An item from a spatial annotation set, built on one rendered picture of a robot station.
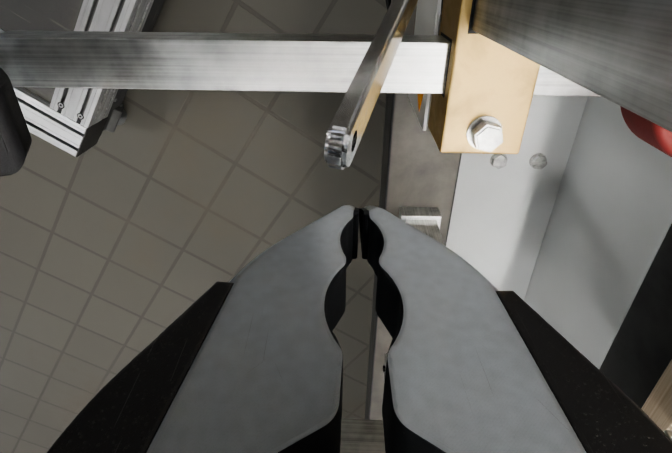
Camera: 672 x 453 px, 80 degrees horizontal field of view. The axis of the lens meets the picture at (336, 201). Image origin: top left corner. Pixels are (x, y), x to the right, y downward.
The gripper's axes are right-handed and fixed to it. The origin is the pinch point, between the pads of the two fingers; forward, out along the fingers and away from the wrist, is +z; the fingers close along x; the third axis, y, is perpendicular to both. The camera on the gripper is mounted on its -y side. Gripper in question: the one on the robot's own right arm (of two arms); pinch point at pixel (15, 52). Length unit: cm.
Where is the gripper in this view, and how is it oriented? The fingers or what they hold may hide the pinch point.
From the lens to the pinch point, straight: 37.0
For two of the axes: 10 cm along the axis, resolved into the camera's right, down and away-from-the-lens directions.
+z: 0.4, -5.0, 8.7
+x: 0.0, 8.7, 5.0
